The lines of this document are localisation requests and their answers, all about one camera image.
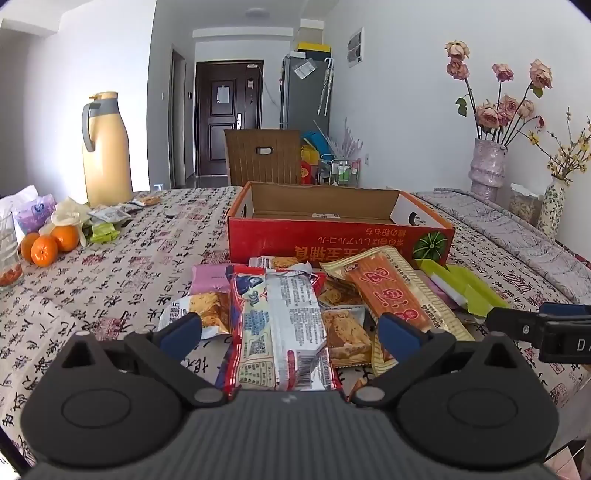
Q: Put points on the small clear crisp packet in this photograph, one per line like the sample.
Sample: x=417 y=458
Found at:
x=149 y=201

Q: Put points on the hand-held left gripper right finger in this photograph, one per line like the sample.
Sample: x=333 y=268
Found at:
x=397 y=330

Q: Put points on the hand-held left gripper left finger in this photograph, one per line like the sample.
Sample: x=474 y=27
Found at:
x=182 y=330

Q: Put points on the yellow thermos jug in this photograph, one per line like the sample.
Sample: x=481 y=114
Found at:
x=108 y=157

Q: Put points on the beige storage box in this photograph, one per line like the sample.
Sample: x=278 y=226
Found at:
x=311 y=31

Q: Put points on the grey quilted cloth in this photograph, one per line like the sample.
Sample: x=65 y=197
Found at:
x=517 y=249

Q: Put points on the green snack packet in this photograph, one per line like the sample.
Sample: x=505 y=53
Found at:
x=105 y=233

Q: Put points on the clear drinking glass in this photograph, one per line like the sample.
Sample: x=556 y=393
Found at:
x=8 y=258

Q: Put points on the white paper notice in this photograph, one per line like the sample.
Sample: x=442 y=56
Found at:
x=304 y=69

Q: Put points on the dried pink rose bouquet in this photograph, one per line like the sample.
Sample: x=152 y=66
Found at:
x=501 y=108

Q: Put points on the red cardboard box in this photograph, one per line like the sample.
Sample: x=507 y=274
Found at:
x=323 y=235

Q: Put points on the large white snack packet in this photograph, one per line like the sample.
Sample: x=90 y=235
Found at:
x=106 y=214

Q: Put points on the pink snack packet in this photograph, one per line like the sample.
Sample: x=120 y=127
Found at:
x=210 y=277

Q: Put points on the purple tissue packet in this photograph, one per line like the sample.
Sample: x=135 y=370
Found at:
x=34 y=211

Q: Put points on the small white snack packet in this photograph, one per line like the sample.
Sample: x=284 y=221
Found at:
x=130 y=206

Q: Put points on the small floral vase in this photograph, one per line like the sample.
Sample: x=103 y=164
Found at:
x=551 y=210

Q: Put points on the long orange snack packet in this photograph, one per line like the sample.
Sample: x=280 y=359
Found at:
x=392 y=286

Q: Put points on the white folded umbrella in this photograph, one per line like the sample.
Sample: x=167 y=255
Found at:
x=325 y=85

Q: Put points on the red gift box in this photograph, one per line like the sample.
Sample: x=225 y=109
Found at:
x=308 y=174

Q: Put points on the blue bag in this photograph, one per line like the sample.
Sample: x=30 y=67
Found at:
x=316 y=141

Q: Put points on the grey refrigerator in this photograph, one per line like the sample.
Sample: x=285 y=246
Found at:
x=300 y=101

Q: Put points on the pale dried grass bundle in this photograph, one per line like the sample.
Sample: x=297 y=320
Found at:
x=346 y=141

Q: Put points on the yellow-green snack packet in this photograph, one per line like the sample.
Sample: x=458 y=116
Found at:
x=471 y=288

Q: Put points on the lilac snack packet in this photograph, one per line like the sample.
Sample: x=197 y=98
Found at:
x=445 y=290

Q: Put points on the yellow bag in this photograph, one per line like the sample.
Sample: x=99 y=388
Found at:
x=309 y=154

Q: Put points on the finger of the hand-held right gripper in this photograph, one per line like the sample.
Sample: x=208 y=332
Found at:
x=510 y=321
x=565 y=309

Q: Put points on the yellow flower branch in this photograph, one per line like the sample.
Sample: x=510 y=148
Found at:
x=570 y=159

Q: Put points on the yellow flat box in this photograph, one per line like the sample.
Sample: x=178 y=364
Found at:
x=314 y=47

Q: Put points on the glass jar with nuts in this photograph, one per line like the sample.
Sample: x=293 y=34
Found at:
x=525 y=207

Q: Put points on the round ceiling lamp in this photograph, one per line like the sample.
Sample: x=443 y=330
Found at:
x=257 y=14

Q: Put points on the dark brown entrance door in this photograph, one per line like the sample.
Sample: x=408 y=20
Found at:
x=228 y=120

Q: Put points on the brown biscuit packet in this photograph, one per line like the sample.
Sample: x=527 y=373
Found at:
x=344 y=337

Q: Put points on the red and white snack packet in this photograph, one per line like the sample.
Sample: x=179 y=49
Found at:
x=277 y=323

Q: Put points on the pink ribbed vase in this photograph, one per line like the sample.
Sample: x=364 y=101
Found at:
x=487 y=168

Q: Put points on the wooden chair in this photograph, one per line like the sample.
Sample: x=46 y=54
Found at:
x=263 y=161

